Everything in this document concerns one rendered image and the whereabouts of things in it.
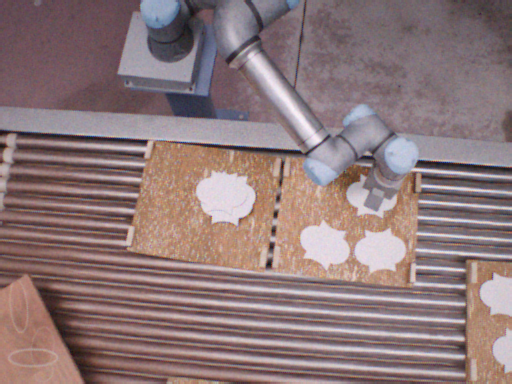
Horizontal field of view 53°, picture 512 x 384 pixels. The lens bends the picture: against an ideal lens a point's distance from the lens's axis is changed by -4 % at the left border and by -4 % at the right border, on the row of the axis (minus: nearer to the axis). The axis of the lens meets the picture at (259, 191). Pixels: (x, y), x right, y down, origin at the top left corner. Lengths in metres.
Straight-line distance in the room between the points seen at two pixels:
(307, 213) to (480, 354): 0.63
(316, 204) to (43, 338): 0.85
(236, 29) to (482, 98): 1.92
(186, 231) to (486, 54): 2.01
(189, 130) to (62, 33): 1.58
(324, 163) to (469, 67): 1.88
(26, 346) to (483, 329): 1.26
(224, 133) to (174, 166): 0.19
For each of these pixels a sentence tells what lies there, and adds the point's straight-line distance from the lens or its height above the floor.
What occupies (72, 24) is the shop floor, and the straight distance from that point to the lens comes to 3.13.
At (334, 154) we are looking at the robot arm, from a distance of 1.20.
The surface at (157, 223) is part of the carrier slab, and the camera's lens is 1.59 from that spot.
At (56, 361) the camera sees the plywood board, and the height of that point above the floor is 1.04.
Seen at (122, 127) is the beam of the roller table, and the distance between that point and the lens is 1.73.
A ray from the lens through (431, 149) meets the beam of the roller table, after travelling 1.71.
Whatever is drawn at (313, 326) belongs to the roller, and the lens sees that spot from 1.54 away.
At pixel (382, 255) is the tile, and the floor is 0.94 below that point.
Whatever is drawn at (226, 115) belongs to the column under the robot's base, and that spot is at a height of 0.01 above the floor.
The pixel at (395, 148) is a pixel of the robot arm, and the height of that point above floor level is 1.34.
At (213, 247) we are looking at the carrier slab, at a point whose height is 0.94.
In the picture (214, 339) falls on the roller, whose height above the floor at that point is 0.92.
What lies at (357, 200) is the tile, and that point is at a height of 0.94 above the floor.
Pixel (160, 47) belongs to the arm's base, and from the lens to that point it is 1.70.
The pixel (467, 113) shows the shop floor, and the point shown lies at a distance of 2.86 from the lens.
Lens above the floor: 2.46
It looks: 75 degrees down
